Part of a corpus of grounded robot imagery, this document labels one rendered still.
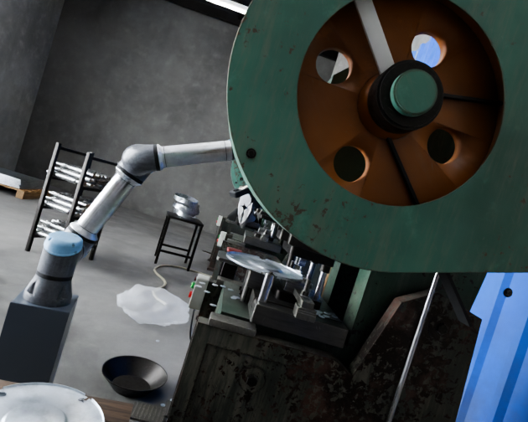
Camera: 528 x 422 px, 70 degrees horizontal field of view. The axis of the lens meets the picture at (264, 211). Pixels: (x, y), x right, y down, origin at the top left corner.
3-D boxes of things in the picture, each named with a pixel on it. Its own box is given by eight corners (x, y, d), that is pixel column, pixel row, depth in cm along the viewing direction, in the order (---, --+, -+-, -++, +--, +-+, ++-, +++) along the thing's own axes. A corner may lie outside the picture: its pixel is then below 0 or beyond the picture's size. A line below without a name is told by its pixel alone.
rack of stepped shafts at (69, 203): (60, 265, 306) (94, 154, 303) (18, 248, 318) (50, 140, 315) (96, 261, 348) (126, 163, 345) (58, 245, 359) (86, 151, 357)
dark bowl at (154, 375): (86, 395, 158) (90, 379, 158) (110, 362, 188) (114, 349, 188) (156, 413, 161) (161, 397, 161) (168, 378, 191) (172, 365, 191)
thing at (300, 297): (295, 317, 111) (305, 284, 110) (287, 301, 127) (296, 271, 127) (314, 322, 111) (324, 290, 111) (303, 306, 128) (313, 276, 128)
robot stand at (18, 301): (-29, 433, 122) (9, 301, 121) (-8, 399, 139) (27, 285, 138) (32, 438, 128) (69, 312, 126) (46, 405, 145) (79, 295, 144)
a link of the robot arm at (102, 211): (40, 254, 136) (135, 136, 139) (54, 246, 151) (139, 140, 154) (69, 273, 139) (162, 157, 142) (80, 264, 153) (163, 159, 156)
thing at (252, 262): (227, 249, 148) (227, 247, 148) (296, 270, 150) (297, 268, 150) (224, 262, 119) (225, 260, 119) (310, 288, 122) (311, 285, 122)
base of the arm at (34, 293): (16, 301, 123) (24, 272, 123) (30, 286, 137) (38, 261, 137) (65, 310, 127) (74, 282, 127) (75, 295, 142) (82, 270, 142)
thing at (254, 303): (250, 322, 113) (256, 303, 112) (245, 285, 157) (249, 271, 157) (343, 348, 115) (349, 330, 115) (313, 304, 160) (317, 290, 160)
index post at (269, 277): (257, 301, 116) (267, 271, 116) (257, 298, 119) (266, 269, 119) (266, 303, 116) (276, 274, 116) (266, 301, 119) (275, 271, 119)
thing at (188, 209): (153, 263, 405) (174, 192, 403) (153, 254, 448) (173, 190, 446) (189, 271, 417) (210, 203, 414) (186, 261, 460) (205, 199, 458)
